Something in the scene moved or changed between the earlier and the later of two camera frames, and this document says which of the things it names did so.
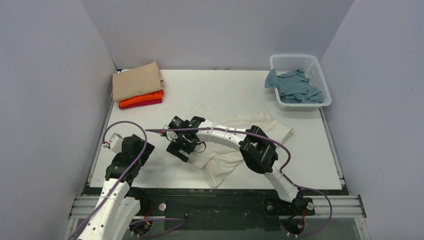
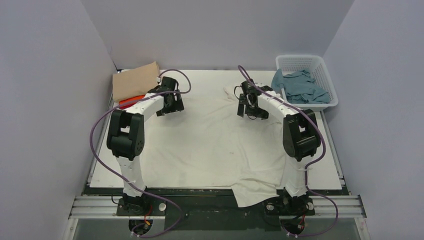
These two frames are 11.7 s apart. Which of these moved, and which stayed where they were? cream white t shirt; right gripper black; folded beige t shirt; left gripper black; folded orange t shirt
Moved: cream white t shirt; left gripper black; right gripper black
Stayed: folded orange t shirt; folded beige t shirt
